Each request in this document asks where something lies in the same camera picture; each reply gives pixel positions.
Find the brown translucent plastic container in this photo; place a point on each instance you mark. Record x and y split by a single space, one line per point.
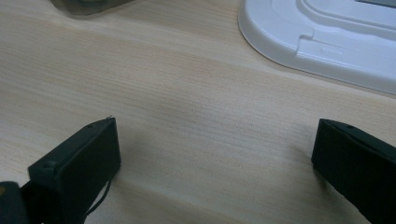
87 7

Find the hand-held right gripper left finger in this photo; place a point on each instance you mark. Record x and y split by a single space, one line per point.
77 168

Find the white container lid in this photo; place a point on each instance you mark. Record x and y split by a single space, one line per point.
327 53

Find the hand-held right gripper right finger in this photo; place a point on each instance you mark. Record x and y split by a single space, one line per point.
358 168

